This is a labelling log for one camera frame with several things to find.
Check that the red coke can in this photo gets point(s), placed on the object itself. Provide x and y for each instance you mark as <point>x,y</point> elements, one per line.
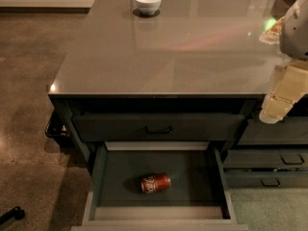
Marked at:
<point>155,183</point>

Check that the black object on floor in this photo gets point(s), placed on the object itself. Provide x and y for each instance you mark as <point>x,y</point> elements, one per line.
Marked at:
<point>16,212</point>

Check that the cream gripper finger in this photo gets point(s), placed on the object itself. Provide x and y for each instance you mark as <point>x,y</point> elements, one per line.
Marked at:
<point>288,84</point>
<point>272,34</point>

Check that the white ceramic bowl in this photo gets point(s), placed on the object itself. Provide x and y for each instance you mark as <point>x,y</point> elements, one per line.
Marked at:
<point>148,7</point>

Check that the dark bottom right drawer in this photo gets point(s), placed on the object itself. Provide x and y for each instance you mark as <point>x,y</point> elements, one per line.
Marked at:
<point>267,179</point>

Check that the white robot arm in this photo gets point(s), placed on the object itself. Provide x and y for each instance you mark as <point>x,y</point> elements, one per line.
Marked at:
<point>294,34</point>

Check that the dark drawer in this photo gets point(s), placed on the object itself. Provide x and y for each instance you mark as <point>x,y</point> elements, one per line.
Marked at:
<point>291,130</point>
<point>267,179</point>
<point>281,158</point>
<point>158,127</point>

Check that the dark top right drawer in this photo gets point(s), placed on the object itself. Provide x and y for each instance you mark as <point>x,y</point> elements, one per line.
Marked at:
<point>291,130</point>

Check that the black bin beside cabinet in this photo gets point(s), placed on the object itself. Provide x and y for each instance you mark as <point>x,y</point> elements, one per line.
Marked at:
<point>56,130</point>

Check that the dark top left drawer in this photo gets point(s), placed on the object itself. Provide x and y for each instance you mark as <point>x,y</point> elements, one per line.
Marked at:
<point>158,127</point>

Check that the dark middle right drawer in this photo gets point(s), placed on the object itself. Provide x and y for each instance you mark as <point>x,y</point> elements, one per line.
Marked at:
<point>281,158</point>

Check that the dark cabinet counter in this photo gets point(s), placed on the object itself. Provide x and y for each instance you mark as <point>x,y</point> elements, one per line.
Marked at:
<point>190,56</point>

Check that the open middle drawer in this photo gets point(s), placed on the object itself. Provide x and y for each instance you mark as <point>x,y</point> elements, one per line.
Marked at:
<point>197,200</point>

